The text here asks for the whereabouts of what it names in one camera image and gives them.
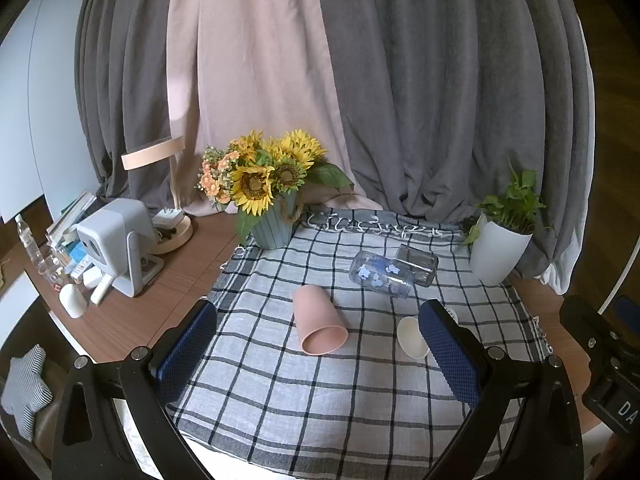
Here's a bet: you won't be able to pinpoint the white plant pot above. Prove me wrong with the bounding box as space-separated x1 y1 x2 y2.
469 212 534 283

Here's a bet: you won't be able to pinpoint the striped star pillow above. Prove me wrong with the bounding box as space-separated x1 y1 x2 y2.
0 345 54 443

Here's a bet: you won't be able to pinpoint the white remote control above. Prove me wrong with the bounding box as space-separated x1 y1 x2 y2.
90 272 114 306

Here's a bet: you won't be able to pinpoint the sunflower bouquet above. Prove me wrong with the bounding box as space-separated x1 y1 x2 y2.
197 130 354 243

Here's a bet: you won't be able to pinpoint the checked grey cloth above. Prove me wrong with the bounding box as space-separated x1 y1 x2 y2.
167 207 553 476

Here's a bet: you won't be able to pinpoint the white power strip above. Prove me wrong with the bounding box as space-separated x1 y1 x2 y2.
152 208 185 228

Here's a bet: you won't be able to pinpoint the pink desk lamp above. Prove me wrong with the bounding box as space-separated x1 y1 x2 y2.
121 136 194 255

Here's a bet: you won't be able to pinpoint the stack of books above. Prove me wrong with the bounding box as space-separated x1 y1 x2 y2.
46 190 101 261

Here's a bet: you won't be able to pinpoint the pink cup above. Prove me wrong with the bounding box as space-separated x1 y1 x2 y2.
293 284 347 355

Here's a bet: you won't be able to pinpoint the grey curtain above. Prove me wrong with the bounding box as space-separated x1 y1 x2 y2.
315 0 595 296
75 0 201 206

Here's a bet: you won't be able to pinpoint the white paper cup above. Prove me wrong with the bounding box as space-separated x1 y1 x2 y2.
396 316 431 359

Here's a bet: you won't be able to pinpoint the white projector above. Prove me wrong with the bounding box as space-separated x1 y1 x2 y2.
76 198 165 299

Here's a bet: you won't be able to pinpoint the pink curtain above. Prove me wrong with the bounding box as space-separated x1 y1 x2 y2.
165 0 387 217

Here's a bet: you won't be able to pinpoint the white oval gadget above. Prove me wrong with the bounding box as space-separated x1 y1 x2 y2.
59 284 84 319

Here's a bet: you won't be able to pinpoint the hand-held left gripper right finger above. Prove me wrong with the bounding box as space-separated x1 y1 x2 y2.
417 299 586 480

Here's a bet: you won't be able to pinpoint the teal ribbed vase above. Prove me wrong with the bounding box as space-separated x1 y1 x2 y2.
250 192 306 251

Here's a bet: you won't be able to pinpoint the clear square glass cup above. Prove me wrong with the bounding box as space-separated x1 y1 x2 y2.
395 244 439 287

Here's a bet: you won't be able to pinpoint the clear cup with blue print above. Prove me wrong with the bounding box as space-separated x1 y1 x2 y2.
348 250 416 300

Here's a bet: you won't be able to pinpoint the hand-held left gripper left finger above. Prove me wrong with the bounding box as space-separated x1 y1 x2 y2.
50 299 218 480

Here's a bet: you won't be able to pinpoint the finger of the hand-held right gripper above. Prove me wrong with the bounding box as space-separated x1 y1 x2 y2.
559 295 620 361

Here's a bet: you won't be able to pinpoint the clear plastic bottle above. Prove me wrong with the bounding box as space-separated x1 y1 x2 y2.
14 214 45 267

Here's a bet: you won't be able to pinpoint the green potted plant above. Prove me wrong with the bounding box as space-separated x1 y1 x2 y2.
462 160 551 247

